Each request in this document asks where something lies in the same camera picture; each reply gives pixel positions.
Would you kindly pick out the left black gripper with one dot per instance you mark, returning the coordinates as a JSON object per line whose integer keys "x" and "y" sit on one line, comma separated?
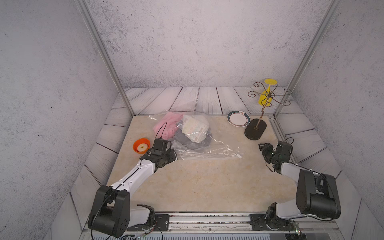
{"x": 173, "y": 155}

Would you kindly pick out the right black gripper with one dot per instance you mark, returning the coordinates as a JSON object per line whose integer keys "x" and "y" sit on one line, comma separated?
{"x": 267, "y": 147}

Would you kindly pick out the pink fluffy towel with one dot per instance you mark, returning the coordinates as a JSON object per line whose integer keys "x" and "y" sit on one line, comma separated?
{"x": 168, "y": 125}

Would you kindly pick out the clear plastic vacuum bag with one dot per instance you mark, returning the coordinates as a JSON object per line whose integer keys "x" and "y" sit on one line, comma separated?
{"x": 224, "y": 145}

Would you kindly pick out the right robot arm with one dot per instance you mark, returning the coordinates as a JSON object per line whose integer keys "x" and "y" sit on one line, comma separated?
{"x": 316, "y": 195}

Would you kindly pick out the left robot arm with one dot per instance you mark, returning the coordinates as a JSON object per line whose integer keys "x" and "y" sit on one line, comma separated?
{"x": 111, "y": 212}

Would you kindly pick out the orange bowl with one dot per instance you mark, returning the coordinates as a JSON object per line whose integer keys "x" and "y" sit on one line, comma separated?
{"x": 140, "y": 146}

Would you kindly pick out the metal cup stand dark base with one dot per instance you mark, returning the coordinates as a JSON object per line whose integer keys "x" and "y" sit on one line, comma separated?
{"x": 257, "y": 127}

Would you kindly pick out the white plate green red rim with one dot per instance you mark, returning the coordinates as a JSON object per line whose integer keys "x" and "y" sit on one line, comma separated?
{"x": 238, "y": 119}

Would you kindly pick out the yellow plastic goblet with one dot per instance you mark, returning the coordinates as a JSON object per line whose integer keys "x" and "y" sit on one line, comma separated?
{"x": 267, "y": 95}

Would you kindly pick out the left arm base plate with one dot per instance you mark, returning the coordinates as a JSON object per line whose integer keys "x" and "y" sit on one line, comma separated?
{"x": 158, "y": 223}

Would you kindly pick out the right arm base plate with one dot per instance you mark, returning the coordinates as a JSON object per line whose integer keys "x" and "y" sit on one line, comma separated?
{"x": 262, "y": 222}

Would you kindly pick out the aluminium mounting rail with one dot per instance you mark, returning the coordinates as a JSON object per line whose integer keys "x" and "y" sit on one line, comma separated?
{"x": 234, "y": 226}

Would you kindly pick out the right aluminium frame post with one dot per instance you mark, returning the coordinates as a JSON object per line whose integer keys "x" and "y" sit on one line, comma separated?
{"x": 320, "y": 32}

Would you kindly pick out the aluminium frame post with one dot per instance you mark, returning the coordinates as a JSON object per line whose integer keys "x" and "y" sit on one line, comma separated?
{"x": 89, "y": 21}
{"x": 320, "y": 32}

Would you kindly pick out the left aluminium frame post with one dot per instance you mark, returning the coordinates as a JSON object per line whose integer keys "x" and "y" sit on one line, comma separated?
{"x": 89, "y": 21}

